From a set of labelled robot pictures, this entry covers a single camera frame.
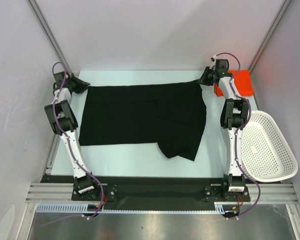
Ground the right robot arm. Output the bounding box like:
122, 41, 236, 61
197, 56, 251, 204

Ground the left aluminium corner post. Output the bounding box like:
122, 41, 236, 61
26, 0, 73, 74

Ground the black t-shirt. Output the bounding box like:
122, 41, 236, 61
79, 81, 207, 161

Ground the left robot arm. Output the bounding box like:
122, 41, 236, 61
44, 71, 102, 201

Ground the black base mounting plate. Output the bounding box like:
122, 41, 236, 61
41, 175, 250, 212

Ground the right aluminium corner post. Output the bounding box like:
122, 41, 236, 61
248, 0, 294, 73

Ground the aluminium corner post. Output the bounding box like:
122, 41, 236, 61
248, 0, 294, 73
26, 0, 73, 74

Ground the aluminium frame rail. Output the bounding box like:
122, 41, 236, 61
25, 183, 299, 204

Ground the white perforated plastic basket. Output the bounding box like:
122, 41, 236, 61
241, 110, 298, 183

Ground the folded orange t-shirt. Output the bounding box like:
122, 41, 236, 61
213, 69, 254, 97

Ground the white slotted cable duct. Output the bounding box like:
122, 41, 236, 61
36, 203, 239, 215

